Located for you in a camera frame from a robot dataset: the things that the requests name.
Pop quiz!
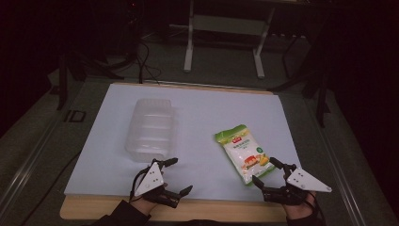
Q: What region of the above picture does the person's left hand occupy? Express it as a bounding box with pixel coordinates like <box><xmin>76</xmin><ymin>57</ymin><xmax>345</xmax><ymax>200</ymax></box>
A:
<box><xmin>129</xmin><ymin>195</ymin><xmax>158</xmax><ymax>217</ymax></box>

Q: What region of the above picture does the clear plastic container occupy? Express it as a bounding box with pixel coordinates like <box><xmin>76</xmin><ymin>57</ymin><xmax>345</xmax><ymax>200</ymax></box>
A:
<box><xmin>124</xmin><ymin>97</ymin><xmax>177</xmax><ymax>164</ymax></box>

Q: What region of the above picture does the person's right hand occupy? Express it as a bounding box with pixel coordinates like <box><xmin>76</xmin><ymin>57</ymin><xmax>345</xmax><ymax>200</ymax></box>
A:
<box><xmin>281</xmin><ymin>191</ymin><xmax>318</xmax><ymax>221</ymax></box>

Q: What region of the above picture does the left hand-held gripper cable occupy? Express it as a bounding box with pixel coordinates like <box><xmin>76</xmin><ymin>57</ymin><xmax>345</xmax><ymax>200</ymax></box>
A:
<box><xmin>129</xmin><ymin>165</ymin><xmax>152</xmax><ymax>202</ymax></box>

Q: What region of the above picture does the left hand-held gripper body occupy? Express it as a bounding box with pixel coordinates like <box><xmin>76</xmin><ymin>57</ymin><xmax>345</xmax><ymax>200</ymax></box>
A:
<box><xmin>134</xmin><ymin>158</ymin><xmax>183</xmax><ymax>209</ymax></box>

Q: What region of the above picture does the hand-held gripper cable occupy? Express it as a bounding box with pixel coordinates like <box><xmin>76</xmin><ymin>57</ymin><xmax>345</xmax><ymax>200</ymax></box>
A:
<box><xmin>299</xmin><ymin>187</ymin><xmax>320</xmax><ymax>221</ymax></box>
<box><xmin>129</xmin><ymin>165</ymin><xmax>152</xmax><ymax>202</ymax></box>

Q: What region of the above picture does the white metal stand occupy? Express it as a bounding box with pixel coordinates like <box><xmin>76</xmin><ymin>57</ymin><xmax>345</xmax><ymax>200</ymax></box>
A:
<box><xmin>183</xmin><ymin>0</ymin><xmax>278</xmax><ymax>80</ymax></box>

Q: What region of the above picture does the black metal stand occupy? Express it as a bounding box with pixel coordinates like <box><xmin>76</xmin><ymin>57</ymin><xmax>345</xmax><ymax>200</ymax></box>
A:
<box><xmin>56</xmin><ymin>50</ymin><xmax>126</xmax><ymax>111</ymax></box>
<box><xmin>268</xmin><ymin>29</ymin><xmax>334</xmax><ymax>129</ymax></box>

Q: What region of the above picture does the right hand-held gripper cable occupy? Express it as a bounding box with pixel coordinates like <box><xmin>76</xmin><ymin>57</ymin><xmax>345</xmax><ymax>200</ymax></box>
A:
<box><xmin>299</xmin><ymin>187</ymin><xmax>320</xmax><ymax>221</ymax></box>

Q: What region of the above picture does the black floor cable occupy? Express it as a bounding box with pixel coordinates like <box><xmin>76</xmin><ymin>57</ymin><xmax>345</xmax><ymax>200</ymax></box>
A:
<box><xmin>135</xmin><ymin>40</ymin><xmax>163</xmax><ymax>85</ymax></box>

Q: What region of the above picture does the green and white snack packet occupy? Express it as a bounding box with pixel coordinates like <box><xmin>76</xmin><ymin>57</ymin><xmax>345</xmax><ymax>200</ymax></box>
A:
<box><xmin>214</xmin><ymin>123</ymin><xmax>278</xmax><ymax>186</ymax></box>

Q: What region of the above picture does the white sheet mat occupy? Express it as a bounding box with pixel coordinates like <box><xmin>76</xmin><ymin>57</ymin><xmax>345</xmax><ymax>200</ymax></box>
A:
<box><xmin>63</xmin><ymin>82</ymin><xmax>303</xmax><ymax>202</ymax></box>

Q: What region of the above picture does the grey metal rail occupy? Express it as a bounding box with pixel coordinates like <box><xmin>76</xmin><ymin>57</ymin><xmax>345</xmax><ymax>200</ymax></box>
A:
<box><xmin>311</xmin><ymin>123</ymin><xmax>369</xmax><ymax>226</ymax></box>
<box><xmin>0</xmin><ymin>103</ymin><xmax>69</xmax><ymax>215</ymax></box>

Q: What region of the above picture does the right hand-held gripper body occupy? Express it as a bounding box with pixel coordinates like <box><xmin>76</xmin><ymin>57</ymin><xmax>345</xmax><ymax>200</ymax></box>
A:
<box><xmin>262</xmin><ymin>163</ymin><xmax>333</xmax><ymax>207</ymax></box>

